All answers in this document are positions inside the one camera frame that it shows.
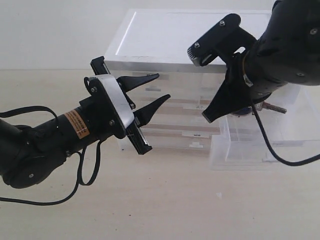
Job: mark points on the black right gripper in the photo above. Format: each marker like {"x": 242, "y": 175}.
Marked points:
{"x": 233, "y": 46}

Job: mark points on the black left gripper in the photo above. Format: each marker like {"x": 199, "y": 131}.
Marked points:
{"x": 142, "y": 116}

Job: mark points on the key bunch with blue tag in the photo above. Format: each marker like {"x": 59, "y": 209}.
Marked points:
{"x": 259, "y": 107}

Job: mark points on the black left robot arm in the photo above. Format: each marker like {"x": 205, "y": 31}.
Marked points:
{"x": 29, "y": 154}

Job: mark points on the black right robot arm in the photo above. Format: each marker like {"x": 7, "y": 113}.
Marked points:
{"x": 287, "y": 52}

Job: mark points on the white plastic drawer cabinet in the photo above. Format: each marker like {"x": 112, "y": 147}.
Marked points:
{"x": 152, "y": 41}

